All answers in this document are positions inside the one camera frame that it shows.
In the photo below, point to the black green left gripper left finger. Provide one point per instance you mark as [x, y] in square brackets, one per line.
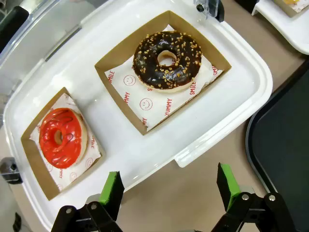
[109, 193]

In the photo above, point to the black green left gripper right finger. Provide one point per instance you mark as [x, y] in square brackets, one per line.
[229, 186]

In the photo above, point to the dark serving tray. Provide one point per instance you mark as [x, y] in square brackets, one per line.
[282, 135]

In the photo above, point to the red glazed donut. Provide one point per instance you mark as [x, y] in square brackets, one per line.
[61, 137]

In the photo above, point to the brown cardboard donut tray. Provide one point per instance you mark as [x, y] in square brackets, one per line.
[36, 159]
[293, 9]
[125, 79]

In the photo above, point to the chocolate nut donut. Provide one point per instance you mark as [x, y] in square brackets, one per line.
[167, 61]

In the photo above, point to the yellow glazed donut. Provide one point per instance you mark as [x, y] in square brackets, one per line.
[289, 2]

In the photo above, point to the white printed wax paper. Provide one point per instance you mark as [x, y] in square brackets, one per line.
[93, 147]
[154, 106]

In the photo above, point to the white plastic container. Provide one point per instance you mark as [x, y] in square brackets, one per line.
[144, 149]
[287, 26]

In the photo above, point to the clear plastic container lid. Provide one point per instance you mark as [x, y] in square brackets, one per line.
[36, 31]

